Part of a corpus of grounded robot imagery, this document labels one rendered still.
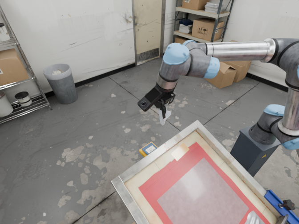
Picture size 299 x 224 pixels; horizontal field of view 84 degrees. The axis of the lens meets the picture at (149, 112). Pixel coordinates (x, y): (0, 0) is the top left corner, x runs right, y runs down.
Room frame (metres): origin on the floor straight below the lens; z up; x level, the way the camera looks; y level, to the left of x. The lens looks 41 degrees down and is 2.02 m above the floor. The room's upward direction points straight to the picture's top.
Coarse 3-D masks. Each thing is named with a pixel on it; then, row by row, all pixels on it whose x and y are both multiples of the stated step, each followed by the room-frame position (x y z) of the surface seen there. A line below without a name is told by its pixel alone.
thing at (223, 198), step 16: (192, 144) 0.58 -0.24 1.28; (176, 160) 0.48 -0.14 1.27; (192, 160) 0.49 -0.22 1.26; (208, 160) 0.50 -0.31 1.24; (192, 176) 0.41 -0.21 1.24; (208, 176) 0.42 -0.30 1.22; (224, 176) 0.43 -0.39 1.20; (208, 192) 0.35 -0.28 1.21; (224, 192) 0.36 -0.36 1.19; (240, 192) 0.37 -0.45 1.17; (208, 208) 0.29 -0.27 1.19; (224, 208) 0.29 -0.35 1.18; (240, 208) 0.30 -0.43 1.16; (256, 208) 0.30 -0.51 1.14
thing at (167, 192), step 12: (168, 168) 0.44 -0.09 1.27; (156, 180) 0.38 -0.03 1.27; (168, 180) 0.38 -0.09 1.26; (180, 180) 0.39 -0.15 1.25; (144, 192) 0.32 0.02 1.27; (156, 192) 0.33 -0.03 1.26; (168, 192) 0.33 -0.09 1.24; (180, 192) 0.34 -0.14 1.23; (192, 192) 0.34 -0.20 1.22; (156, 204) 0.28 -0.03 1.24; (168, 204) 0.29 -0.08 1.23; (180, 204) 0.29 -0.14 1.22; (192, 204) 0.30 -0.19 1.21; (204, 204) 0.30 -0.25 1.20; (168, 216) 0.24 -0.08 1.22; (180, 216) 0.25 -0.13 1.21; (192, 216) 0.25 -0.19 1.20; (204, 216) 0.25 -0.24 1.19
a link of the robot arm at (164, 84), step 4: (160, 76) 0.59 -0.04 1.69; (160, 80) 0.53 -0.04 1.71; (164, 80) 0.52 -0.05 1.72; (160, 84) 0.53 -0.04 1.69; (164, 84) 0.52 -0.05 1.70; (168, 84) 0.52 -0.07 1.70; (172, 84) 0.52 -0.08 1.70; (164, 88) 0.52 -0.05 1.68; (168, 88) 0.52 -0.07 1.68; (172, 88) 0.53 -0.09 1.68
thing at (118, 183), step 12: (180, 132) 0.62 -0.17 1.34; (204, 132) 0.64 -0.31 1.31; (168, 144) 0.54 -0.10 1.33; (216, 144) 0.58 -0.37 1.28; (156, 156) 0.47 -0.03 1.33; (228, 156) 0.52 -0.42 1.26; (132, 168) 0.40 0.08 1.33; (240, 168) 0.46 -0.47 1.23; (120, 180) 0.35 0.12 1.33; (252, 180) 0.41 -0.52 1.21; (120, 192) 0.30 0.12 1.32; (264, 192) 0.36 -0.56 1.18; (132, 204) 0.26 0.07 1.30; (132, 216) 0.23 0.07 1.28; (144, 216) 0.23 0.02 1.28; (276, 216) 0.28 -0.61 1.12
